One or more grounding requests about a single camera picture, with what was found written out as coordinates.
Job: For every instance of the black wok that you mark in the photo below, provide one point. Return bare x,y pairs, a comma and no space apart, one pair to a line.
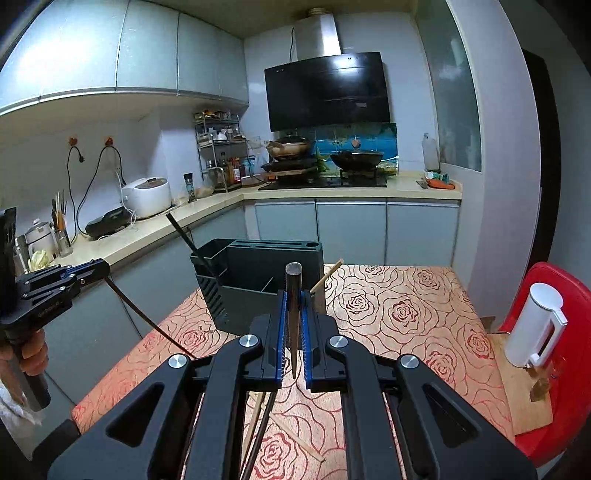
355,160

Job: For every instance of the black range hood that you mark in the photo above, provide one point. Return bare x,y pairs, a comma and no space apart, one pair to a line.
328,92

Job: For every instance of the red plastic chair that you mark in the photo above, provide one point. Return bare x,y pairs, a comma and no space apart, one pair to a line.
568,369

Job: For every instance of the person's left hand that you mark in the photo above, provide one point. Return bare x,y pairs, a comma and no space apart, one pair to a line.
34,357

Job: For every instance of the black gas stove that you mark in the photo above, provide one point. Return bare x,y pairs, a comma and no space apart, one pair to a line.
323,183

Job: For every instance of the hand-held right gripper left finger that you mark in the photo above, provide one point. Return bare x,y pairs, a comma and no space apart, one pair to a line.
280,332

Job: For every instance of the jar of cooking utensils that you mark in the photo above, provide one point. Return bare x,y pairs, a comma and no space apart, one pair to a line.
63,244

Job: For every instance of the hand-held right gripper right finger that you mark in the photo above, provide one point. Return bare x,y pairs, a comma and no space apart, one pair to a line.
306,337

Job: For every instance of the pepper grinder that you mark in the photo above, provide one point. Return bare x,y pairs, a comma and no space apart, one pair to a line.
189,189

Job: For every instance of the blue backsplash picture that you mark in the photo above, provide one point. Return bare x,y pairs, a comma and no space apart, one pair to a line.
351,138

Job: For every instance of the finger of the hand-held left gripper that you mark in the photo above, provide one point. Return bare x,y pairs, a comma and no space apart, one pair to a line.
51,291
92,268

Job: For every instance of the pale green cabbage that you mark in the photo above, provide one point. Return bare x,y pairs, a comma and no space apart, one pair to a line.
39,261

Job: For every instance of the frosted glass window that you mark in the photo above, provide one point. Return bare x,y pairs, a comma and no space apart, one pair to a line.
455,92

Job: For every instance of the white rice cooker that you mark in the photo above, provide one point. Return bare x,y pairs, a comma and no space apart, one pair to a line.
147,198

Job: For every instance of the bamboo chopstick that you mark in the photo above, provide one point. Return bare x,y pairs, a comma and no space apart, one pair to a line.
300,441
328,276
253,427

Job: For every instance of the black chopstick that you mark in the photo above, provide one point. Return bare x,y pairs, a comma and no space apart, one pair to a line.
261,438
180,233

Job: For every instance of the beige kitchen countertop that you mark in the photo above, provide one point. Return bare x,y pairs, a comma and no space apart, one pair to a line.
207,207

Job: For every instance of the dark wooden chopstick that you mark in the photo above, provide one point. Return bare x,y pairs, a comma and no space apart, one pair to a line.
138,318
293,314

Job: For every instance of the grey lower cabinets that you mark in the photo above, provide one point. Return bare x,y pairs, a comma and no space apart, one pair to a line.
351,230

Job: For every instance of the rose-patterned tablecloth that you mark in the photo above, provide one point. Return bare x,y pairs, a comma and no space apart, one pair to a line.
392,314

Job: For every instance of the white kettle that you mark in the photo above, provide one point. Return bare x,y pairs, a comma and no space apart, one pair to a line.
531,323

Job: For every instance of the orange dish cloth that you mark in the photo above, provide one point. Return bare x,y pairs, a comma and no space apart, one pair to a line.
441,183

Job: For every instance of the black induction cooker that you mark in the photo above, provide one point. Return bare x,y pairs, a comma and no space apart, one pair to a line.
291,165

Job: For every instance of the black utensil holder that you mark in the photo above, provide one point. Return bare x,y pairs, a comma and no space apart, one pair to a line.
258,263

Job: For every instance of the grey upper cabinets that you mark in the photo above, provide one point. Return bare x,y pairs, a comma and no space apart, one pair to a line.
138,46

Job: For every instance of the wok with lid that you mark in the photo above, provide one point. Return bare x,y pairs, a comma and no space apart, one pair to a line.
288,146

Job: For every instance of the grey cabinets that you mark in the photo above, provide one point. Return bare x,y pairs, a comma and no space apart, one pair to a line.
351,230
138,46

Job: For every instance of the wooden board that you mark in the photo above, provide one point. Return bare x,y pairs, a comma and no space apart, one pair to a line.
521,406

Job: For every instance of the metal spice rack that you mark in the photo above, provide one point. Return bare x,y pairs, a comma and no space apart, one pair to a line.
221,138

